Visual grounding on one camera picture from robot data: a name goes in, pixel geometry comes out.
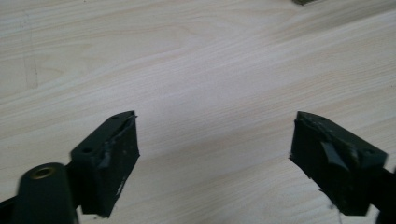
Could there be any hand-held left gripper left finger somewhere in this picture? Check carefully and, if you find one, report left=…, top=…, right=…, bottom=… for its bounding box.
left=68, top=110, right=141, bottom=218

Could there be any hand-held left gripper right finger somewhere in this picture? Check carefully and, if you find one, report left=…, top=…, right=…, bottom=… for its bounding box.
left=289, top=110, right=389, bottom=217

